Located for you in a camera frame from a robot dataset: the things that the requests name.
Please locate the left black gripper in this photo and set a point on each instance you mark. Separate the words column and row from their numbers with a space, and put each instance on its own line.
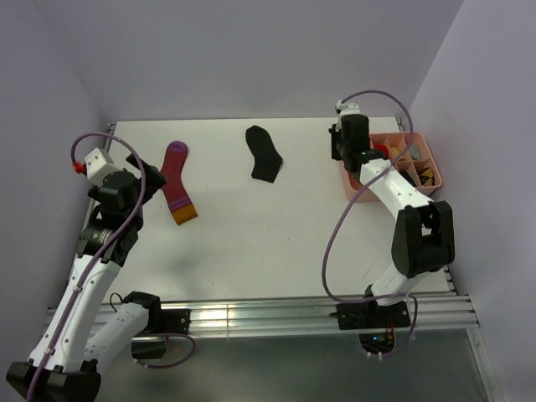
column 153, row 182

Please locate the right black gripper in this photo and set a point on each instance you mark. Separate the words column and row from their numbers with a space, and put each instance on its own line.
column 336, row 133

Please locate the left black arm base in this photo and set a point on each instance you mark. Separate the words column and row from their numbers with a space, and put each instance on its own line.
column 149, row 346

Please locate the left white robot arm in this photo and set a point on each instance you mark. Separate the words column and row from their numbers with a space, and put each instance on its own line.
column 68, row 362

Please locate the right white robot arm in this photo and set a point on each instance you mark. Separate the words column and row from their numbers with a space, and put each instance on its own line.
column 423, row 240

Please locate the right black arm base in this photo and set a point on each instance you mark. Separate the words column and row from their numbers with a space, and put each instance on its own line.
column 371, row 316

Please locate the red rolled sock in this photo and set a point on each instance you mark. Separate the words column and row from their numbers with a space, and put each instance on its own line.
column 383, row 149

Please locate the yellow rolled sock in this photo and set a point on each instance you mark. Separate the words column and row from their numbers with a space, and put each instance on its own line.
column 397, row 155

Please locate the maroon purple orange sock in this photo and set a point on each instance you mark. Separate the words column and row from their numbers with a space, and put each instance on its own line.
column 179, row 203

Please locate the navy rolled sock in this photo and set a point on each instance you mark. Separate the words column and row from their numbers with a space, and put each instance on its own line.
column 410, row 178

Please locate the grey rolled sock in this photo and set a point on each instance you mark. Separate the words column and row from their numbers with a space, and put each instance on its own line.
column 415, row 152

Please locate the pink divided organizer box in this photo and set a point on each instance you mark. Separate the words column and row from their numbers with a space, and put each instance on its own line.
column 416, row 165

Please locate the argyle rolled sock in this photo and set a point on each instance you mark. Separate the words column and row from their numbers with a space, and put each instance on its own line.
column 427, row 177

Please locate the black sock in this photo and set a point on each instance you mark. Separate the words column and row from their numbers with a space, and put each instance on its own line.
column 267, row 160

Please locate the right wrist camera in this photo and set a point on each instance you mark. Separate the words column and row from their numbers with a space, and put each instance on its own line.
column 347, row 108

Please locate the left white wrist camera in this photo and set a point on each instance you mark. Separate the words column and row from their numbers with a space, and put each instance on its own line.
column 96, row 166

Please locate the aluminium frame rail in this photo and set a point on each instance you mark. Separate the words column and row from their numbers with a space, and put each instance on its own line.
column 308, row 317

